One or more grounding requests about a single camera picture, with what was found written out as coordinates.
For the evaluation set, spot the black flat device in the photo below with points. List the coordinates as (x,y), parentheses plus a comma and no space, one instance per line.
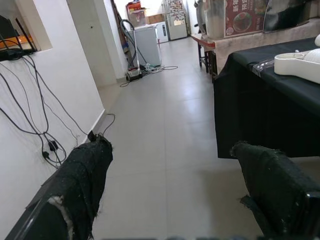
(12,55)

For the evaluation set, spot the white small appliance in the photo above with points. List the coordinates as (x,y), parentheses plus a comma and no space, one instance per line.
(162,32)

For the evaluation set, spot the white plastic table top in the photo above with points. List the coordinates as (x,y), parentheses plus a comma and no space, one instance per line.
(292,68)

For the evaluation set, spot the beige cloth covered bench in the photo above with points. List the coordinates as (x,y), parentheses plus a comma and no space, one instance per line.
(250,41)

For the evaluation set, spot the clear tape patch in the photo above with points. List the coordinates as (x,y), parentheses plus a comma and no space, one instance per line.
(262,67)

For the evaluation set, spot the silver fridge with magnets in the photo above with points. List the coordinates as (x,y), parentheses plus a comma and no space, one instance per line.
(176,22)

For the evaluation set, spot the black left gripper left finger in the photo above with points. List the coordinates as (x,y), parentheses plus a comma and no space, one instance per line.
(75,187)

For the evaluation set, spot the white chest freezer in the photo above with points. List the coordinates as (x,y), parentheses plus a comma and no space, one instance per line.
(147,42)

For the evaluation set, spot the upright vacuum cleaner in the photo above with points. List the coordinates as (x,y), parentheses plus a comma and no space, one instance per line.
(133,72)

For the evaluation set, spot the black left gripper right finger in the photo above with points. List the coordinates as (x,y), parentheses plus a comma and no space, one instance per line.
(275,187)

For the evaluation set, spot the black tablecloth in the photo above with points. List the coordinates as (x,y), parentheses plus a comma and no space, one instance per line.
(250,112)

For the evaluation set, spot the brown cardboard box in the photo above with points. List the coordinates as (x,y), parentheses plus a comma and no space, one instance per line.
(155,18)

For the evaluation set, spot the black bag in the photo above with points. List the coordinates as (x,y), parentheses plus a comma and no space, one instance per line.
(285,15)

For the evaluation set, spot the grey standing fan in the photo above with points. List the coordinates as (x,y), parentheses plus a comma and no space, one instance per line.
(201,17)

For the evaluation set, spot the white plastic table leg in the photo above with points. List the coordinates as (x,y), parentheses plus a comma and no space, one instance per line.
(313,56)

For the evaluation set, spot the black power adapter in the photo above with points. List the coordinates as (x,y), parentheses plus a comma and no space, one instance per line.
(51,146)

